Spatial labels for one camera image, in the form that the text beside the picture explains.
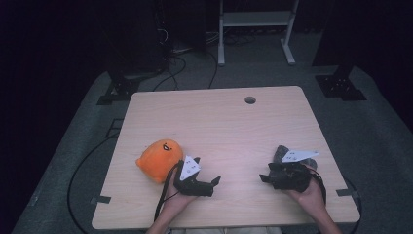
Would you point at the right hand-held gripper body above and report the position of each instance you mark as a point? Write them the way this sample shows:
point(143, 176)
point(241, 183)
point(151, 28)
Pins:
point(289, 177)

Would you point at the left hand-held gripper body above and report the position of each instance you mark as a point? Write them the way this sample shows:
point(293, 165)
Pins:
point(190, 187)

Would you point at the orange plush toy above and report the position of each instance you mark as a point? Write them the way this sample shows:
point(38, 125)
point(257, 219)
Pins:
point(156, 159)

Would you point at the person's left hand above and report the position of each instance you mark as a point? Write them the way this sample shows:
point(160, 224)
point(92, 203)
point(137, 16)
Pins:
point(175, 200)

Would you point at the person's right hand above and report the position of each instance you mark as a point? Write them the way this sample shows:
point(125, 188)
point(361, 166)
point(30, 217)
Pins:
point(311, 198)

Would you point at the black tape strip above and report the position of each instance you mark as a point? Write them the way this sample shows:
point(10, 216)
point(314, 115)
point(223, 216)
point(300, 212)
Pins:
point(346, 192)
point(101, 199)

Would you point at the black stand base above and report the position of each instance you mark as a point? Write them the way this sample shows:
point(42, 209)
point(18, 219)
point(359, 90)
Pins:
point(339, 86)
point(121, 91)

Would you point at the white metal stand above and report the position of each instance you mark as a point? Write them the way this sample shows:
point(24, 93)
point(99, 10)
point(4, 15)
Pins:
point(256, 18)

